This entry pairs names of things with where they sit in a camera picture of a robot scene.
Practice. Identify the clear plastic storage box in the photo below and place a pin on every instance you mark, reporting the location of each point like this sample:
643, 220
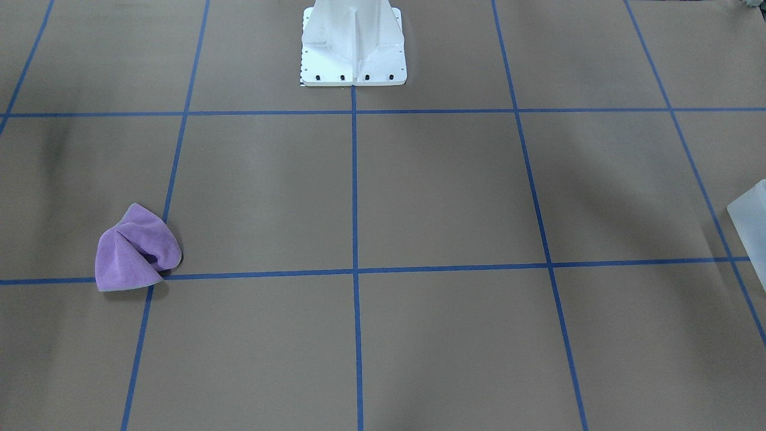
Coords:
747, 213

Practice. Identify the purple microfiber cloth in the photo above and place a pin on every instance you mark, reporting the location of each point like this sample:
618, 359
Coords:
135, 252

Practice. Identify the white pedestal column base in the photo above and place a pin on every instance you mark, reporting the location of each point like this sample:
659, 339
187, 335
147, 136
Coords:
352, 43

